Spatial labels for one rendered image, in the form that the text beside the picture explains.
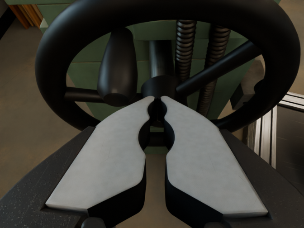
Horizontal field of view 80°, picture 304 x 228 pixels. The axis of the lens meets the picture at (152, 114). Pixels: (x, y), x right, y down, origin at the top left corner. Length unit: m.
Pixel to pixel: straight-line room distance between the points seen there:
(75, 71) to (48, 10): 0.15
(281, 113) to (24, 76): 1.64
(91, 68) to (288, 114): 0.95
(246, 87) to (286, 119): 0.58
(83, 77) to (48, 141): 0.81
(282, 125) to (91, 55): 0.92
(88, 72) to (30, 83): 1.12
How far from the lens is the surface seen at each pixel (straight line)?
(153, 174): 1.03
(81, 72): 0.48
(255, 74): 0.58
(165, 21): 0.25
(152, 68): 0.26
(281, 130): 1.06
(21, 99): 1.51
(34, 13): 1.97
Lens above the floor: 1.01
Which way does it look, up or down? 61 degrees down
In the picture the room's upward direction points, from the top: 2 degrees counter-clockwise
